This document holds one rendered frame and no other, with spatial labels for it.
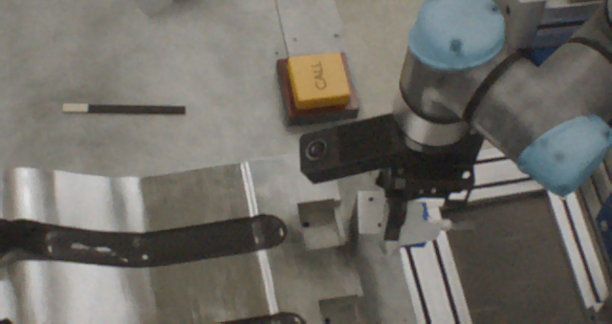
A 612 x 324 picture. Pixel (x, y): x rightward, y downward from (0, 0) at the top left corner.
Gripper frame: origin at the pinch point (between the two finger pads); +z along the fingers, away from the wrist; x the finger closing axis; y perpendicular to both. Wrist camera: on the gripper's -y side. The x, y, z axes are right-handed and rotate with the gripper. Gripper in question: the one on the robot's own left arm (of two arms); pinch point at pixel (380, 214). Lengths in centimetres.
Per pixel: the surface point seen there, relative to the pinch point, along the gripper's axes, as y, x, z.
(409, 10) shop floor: 22, 90, 85
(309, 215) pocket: -7.6, -1.1, -1.7
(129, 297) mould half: -25.5, -12.0, -4.4
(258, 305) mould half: -13.0, -12.3, -4.1
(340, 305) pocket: -4.7, -11.3, -2.1
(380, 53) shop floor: 16, 80, 85
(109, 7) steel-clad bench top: -30.2, 29.5, 4.7
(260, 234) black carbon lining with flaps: -12.7, -4.5, -3.8
